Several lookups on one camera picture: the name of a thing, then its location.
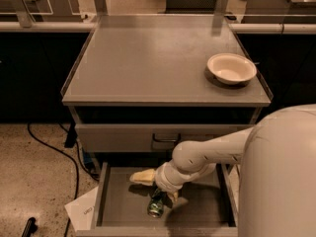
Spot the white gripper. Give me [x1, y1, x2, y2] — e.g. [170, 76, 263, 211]
[129, 161, 190, 203]

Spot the green soda can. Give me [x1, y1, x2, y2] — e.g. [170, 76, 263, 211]
[147, 188, 166, 218]

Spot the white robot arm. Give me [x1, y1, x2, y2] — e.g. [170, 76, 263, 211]
[130, 104, 316, 237]

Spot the open grey middle drawer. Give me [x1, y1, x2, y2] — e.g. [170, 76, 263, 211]
[76, 163, 238, 237]

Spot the grey top drawer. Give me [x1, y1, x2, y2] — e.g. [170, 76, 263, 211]
[75, 123, 251, 153]

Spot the grey drawer cabinet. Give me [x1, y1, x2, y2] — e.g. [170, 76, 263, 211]
[60, 14, 274, 237]

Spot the white paper sheet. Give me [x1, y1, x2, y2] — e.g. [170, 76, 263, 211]
[64, 188, 98, 231]

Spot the white bowl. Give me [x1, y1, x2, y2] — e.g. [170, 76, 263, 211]
[207, 53, 257, 85]

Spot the black object on floor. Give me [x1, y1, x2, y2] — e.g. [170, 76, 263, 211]
[21, 217, 38, 237]

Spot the grey background desk right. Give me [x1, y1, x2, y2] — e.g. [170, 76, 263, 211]
[242, 0, 316, 24]

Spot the grey background desk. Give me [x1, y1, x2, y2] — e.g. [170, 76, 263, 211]
[242, 0, 316, 24]
[0, 0, 82, 22]

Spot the grey background desk left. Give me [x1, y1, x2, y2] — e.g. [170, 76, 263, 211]
[0, 0, 82, 22]

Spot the black drawer handle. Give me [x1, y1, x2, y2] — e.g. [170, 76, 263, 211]
[152, 133, 181, 143]

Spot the black cable on left floor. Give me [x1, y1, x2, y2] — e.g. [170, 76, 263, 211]
[27, 122, 100, 237]

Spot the white horizontal rail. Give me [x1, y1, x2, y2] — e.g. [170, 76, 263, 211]
[0, 22, 316, 35]

